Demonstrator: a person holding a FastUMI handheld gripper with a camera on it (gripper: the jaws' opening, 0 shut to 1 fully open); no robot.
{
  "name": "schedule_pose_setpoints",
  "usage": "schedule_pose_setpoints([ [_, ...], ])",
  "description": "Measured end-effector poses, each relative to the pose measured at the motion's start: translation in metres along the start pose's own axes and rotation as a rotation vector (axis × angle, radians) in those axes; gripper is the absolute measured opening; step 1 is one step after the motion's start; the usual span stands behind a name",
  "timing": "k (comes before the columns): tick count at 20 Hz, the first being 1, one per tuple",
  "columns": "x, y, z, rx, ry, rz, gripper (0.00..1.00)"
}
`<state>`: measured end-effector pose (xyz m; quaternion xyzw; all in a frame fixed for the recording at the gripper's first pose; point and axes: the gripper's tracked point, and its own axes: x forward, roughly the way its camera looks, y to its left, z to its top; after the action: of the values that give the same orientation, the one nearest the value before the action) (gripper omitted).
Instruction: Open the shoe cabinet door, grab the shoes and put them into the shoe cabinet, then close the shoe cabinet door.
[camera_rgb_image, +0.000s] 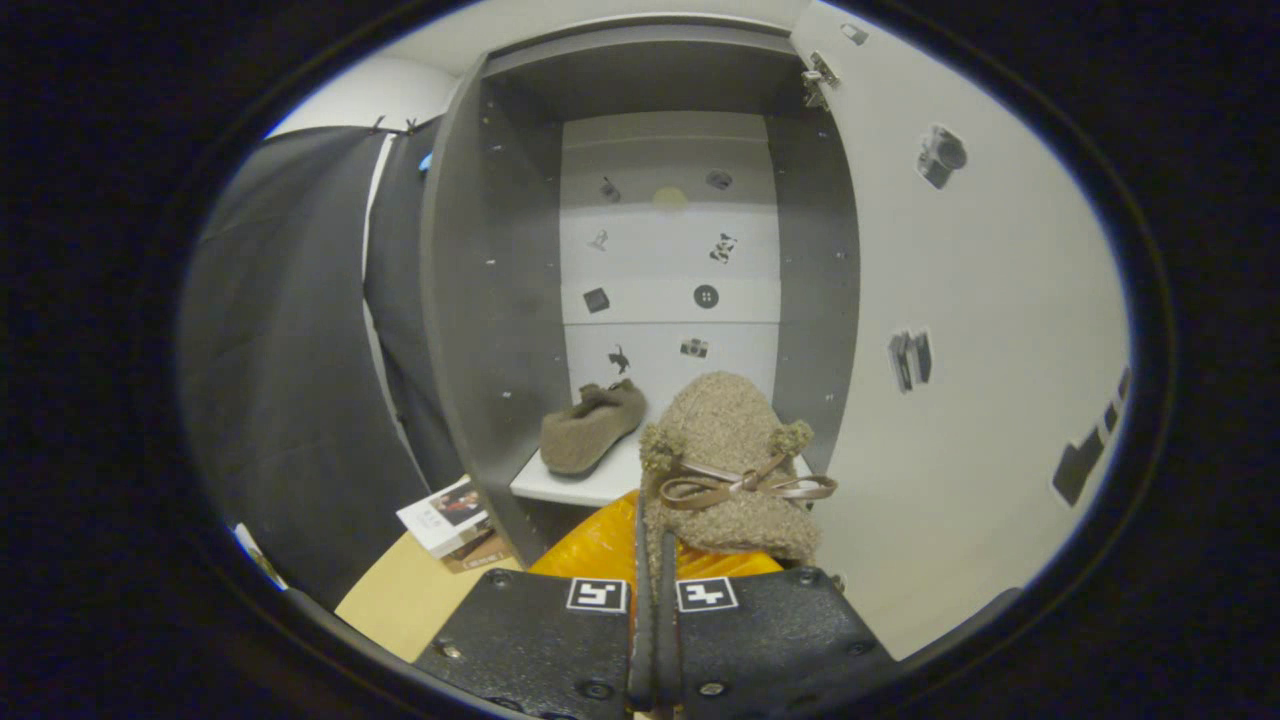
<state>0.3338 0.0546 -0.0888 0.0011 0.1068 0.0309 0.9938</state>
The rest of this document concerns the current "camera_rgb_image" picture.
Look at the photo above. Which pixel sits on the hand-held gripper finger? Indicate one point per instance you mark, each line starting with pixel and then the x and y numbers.
pixel 668 640
pixel 645 640

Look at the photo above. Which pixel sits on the brown fuzzy shoe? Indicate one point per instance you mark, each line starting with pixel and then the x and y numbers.
pixel 720 430
pixel 590 430

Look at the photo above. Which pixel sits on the grey shoe cabinet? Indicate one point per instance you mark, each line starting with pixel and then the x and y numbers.
pixel 480 300

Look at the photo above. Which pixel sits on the white shoe cabinet door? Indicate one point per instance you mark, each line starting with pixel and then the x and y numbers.
pixel 1000 400

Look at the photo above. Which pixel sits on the stack of books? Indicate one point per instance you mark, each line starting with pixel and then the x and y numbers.
pixel 445 520

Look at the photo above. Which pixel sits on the white tray with small items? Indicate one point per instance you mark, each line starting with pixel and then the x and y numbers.
pixel 262 562

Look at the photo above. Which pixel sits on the black backdrop cloth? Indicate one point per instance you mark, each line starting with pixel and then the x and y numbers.
pixel 280 400

